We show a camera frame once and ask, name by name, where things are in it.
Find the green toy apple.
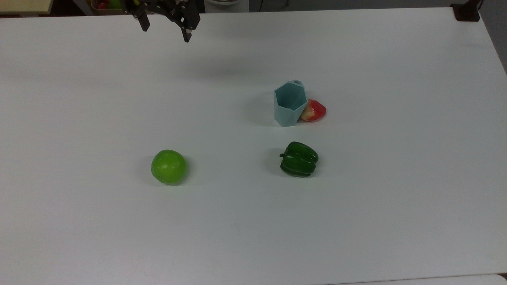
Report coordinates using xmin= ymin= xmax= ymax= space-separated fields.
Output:
xmin=151 ymin=149 xmax=187 ymax=186

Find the green toy bell pepper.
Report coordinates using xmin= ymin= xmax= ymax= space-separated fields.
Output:
xmin=279 ymin=141 xmax=319 ymax=178

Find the red and yellow toy fruit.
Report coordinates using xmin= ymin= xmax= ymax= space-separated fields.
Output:
xmin=300 ymin=99 xmax=327 ymax=123

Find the light wooden table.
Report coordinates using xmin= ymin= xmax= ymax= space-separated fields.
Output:
xmin=0 ymin=0 xmax=54 ymax=15

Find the black table clamp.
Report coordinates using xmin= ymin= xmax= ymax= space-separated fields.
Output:
xmin=451 ymin=0 xmax=482 ymax=22

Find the light blue faceted mug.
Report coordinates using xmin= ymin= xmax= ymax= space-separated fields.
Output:
xmin=274 ymin=80 xmax=309 ymax=128

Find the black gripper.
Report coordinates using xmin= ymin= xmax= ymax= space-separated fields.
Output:
xmin=122 ymin=0 xmax=201 ymax=43

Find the box of toy fruits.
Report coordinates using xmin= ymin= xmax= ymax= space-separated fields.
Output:
xmin=90 ymin=0 xmax=124 ymax=11

